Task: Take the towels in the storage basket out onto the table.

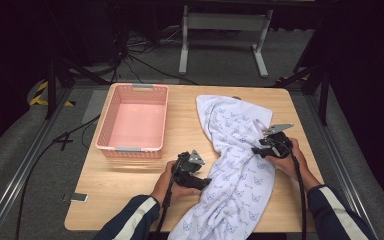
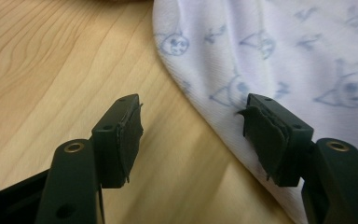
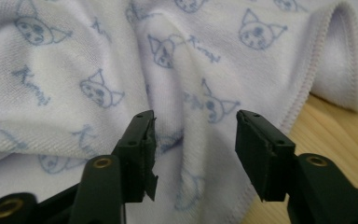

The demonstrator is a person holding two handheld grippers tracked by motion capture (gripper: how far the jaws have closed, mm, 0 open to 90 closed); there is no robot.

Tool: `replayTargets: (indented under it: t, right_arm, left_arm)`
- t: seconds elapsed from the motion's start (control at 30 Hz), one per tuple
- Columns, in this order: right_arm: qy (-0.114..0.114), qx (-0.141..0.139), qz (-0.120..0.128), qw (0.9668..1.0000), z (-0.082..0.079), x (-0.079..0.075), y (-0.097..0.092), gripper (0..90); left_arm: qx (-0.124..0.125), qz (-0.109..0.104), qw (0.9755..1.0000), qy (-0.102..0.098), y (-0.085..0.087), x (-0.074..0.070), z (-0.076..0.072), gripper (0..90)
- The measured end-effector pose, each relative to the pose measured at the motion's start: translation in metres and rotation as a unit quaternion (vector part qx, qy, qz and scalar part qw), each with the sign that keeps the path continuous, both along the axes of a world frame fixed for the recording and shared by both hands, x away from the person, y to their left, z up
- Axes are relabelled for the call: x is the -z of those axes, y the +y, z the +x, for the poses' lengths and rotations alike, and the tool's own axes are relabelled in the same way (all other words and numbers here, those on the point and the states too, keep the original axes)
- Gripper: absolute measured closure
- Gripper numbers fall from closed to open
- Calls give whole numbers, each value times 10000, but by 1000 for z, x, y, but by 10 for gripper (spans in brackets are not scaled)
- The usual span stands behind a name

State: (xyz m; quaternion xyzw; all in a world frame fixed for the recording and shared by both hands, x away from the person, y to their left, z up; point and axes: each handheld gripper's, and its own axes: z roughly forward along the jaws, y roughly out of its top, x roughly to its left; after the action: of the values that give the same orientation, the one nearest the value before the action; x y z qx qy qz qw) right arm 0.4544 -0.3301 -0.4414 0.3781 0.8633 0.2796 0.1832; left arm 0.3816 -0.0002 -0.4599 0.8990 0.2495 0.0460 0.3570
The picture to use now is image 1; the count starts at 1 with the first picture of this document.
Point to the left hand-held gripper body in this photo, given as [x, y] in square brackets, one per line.
[188, 165]

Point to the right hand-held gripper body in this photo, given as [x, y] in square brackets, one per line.
[280, 145]

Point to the white printed towel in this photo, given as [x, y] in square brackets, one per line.
[233, 160]

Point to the person's right hand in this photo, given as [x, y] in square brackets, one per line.
[293, 163]

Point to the person's left hand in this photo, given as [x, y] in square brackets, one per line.
[166, 186]

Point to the right arm, striped sleeve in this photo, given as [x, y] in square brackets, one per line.
[340, 160]

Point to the pink plastic basket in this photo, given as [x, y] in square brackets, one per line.
[136, 123]

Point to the black tripod stand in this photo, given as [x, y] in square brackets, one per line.
[323, 90]
[51, 86]

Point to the white metal stand frame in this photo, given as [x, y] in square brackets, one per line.
[225, 21]

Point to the aluminium floor rail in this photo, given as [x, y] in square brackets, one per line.
[16, 176]

